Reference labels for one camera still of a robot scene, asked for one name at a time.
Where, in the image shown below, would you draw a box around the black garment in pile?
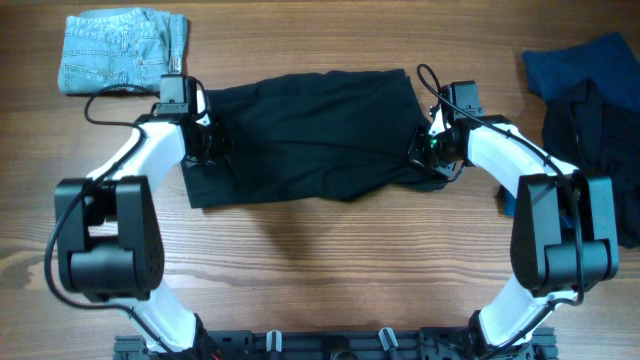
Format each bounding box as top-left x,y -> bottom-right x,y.
542,80 -> 639,248

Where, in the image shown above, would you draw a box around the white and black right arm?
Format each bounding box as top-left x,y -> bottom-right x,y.
408,81 -> 619,359

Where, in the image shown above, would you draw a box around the black shorts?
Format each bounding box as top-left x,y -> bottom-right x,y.
182,69 -> 446,208

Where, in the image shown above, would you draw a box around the folded light blue jeans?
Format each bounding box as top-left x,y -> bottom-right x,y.
57,7 -> 188,95

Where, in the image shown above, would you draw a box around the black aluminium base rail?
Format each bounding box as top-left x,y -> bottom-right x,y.
112,327 -> 559,360

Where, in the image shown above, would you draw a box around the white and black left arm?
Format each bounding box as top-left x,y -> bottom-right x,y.
44,74 -> 230,359

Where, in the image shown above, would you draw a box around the dark blue garment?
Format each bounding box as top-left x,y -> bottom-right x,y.
499,32 -> 640,231

